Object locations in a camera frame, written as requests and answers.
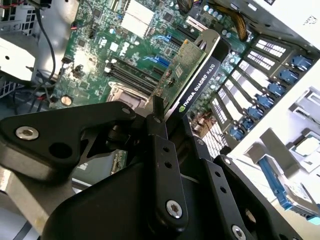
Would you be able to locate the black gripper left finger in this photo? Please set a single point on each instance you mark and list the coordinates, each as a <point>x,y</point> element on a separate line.
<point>62,125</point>

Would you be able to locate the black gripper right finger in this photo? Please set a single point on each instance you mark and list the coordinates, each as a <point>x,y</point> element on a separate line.
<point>225,190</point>

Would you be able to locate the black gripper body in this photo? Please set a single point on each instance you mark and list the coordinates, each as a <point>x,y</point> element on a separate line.
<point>107,205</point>

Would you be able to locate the Nvidia graphics card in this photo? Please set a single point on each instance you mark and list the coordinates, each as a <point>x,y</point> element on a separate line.
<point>180,67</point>

